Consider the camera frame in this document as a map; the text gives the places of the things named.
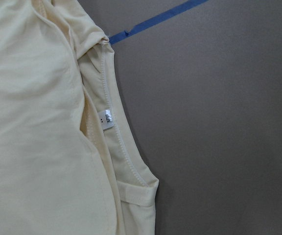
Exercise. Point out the beige long-sleeve printed shirt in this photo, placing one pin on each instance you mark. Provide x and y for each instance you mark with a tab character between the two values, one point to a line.
68	162

